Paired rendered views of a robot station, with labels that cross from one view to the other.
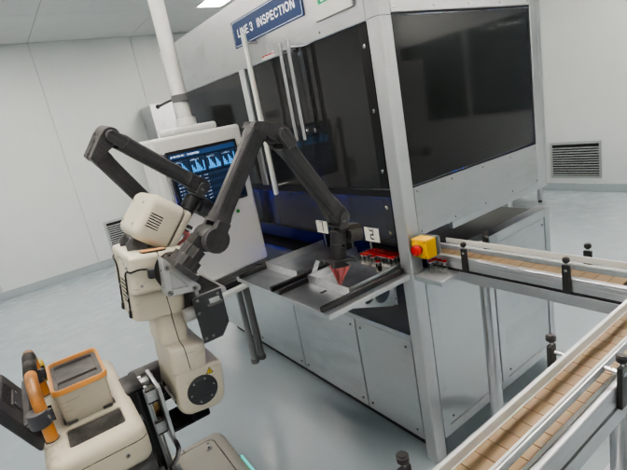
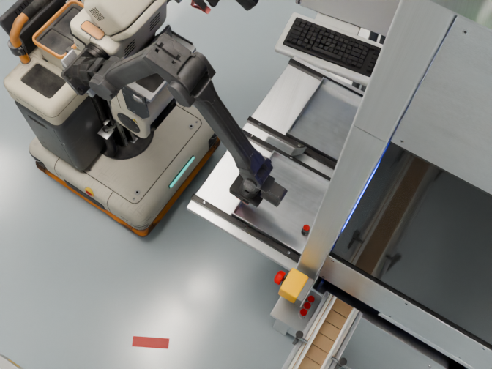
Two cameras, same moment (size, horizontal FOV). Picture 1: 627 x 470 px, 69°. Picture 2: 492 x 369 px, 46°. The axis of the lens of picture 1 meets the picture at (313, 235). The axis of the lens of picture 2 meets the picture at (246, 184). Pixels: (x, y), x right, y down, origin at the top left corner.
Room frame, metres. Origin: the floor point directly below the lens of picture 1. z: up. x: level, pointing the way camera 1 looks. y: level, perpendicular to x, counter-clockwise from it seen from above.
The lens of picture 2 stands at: (1.24, -0.68, 2.59)
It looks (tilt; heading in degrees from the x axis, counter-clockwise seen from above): 66 degrees down; 61
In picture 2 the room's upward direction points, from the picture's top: 4 degrees clockwise
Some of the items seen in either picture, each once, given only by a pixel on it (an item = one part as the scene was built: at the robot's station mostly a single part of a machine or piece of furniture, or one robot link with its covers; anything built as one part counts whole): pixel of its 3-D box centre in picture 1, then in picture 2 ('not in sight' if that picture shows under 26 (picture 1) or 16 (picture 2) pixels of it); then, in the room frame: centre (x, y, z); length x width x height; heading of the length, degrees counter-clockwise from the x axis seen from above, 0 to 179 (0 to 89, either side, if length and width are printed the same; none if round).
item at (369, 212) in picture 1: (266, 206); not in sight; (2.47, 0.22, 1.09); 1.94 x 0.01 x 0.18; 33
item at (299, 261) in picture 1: (311, 257); (348, 129); (2.00, 0.03, 0.90); 0.34 x 0.26 x 0.04; 123
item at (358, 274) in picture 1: (360, 269); (299, 209); (1.72, -0.16, 0.90); 0.34 x 0.26 x 0.04; 123
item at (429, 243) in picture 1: (424, 246); (295, 287); (1.58, -0.39, 0.99); 0.08 x 0.07 x 0.07; 123
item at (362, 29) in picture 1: (377, 139); not in sight; (1.68, -0.30, 1.40); 0.04 x 0.01 x 0.80; 33
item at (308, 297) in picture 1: (322, 274); (304, 161); (1.82, -0.01, 0.87); 0.70 x 0.48 x 0.02; 33
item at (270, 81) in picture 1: (281, 124); not in sight; (2.22, 0.05, 1.50); 0.47 x 0.01 x 0.59; 33
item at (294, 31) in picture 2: (242, 275); (338, 47); (2.18, 0.39, 0.82); 0.40 x 0.14 x 0.02; 131
